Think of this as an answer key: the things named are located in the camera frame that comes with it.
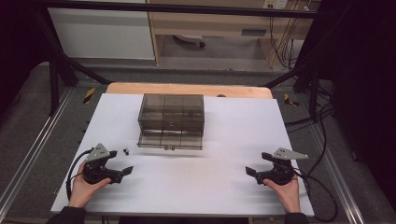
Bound black floor cables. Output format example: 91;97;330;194
285;88;337;176

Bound smoky transparent drawer box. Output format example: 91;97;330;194
137;93;205;134

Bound white power outlet strip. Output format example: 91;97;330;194
262;0;290;10

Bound aluminium floor rail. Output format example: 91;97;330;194
310;123;366;224
0;88;75;217

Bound black metal frame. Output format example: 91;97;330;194
32;0;323;117

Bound wooden table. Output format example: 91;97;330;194
105;81;274;100

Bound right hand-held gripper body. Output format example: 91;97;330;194
254;147;309;187

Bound right hand-held gripper black cable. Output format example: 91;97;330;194
291;169;339;223

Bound white cabinet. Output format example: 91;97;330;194
47;7;156;61

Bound person's left hand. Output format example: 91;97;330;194
68;161;112;209

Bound chair base with caster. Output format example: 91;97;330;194
173;34;207;49

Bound bundle of hanging cables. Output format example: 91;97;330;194
268;8;302;71

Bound left hand-held gripper black cable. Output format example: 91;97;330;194
65;147;94;201

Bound hand-held gripper black cable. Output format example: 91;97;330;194
65;147;94;201
291;169;339;223

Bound yellow black hazard tape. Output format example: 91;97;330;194
283;92;301;107
82;87;96;105

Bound black curtain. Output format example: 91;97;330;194
0;0;52;117
317;0;396;214

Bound light wooden desk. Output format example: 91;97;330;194
145;0;322;67

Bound person's right hand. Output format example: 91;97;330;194
262;175;302;215

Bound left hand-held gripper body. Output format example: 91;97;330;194
81;143;124;185

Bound white table cover sheet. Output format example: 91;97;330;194
50;92;316;217

